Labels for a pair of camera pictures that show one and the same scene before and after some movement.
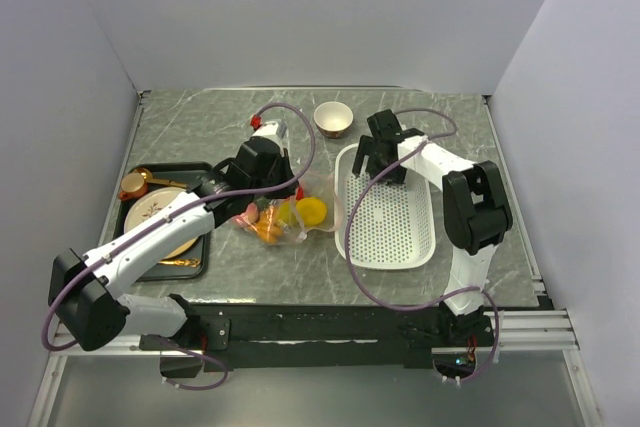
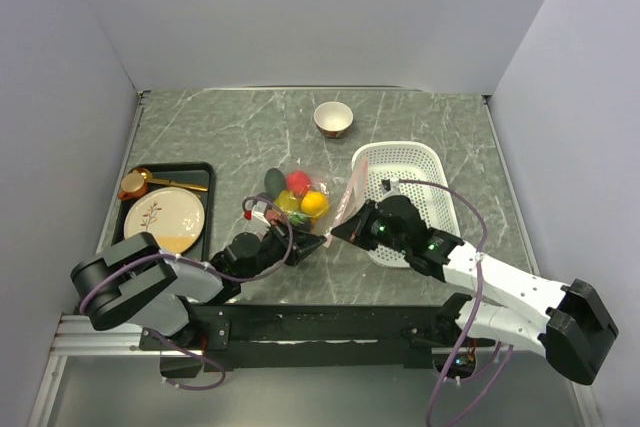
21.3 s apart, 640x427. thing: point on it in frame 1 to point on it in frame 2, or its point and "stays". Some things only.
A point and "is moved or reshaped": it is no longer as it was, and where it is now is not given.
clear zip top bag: x=287 y=221 is moved or reshaped
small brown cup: x=133 y=186 stays
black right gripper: x=366 y=143 to x=354 y=229
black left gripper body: x=279 y=175 to x=273 y=249
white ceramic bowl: x=333 y=119 stays
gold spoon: x=148 y=178 stays
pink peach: x=249 y=216 to x=273 y=215
